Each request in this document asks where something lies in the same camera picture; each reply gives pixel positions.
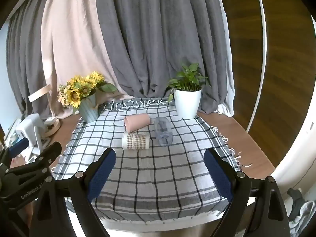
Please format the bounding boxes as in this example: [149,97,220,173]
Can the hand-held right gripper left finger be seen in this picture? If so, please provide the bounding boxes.
[30,148,116,237]

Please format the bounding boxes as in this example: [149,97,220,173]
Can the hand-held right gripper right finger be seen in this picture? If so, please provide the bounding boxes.
[204,148,290,237]

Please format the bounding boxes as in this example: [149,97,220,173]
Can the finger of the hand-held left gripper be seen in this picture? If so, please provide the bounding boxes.
[5,142,62,178]
[0,138,29,169]

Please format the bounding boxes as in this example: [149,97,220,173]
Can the checkered paper cup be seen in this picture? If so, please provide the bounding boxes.
[122,132,149,150]

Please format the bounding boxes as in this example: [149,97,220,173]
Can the pink cup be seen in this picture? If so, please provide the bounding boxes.
[124,114,150,132]

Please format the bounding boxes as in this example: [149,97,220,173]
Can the clear glass cup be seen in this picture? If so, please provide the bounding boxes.
[154,117,172,147]

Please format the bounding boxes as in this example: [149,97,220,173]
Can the white plastic device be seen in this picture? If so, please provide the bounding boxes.
[15,114,51,155]

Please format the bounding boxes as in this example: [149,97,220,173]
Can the round wooden tray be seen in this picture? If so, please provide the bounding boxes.
[44,117,60,137]

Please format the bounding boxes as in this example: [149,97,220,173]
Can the grey checkered cloth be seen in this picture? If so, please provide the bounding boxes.
[51,98,252,225]

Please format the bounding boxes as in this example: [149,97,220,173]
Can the teal ribbed vase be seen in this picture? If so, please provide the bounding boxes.
[78,92,99,123]

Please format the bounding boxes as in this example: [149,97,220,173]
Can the sunflower bouquet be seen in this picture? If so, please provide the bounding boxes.
[58,71,118,109]

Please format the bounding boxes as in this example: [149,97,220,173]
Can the white plant pot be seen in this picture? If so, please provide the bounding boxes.
[174,89,202,119]

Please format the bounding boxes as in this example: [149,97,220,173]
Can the narrow grey curtain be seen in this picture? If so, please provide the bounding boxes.
[6,0,60,121]

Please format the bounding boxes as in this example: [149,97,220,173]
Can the grey and white garment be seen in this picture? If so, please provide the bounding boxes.
[287,187,316,237]

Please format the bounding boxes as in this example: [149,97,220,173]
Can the white curved panel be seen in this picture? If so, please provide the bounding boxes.
[273,17,316,198]

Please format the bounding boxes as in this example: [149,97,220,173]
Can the white curtain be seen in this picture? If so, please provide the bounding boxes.
[217,5,235,118]

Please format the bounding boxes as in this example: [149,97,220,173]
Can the green potted plant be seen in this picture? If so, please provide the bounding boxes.
[166,63,212,104]

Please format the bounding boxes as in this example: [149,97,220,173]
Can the pink curtain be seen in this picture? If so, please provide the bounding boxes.
[41,0,135,120]

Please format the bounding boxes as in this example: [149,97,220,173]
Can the white hoop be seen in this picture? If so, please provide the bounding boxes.
[245,0,269,134]

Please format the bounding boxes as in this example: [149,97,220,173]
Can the wide grey curtain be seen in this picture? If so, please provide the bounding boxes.
[95,0,234,115]

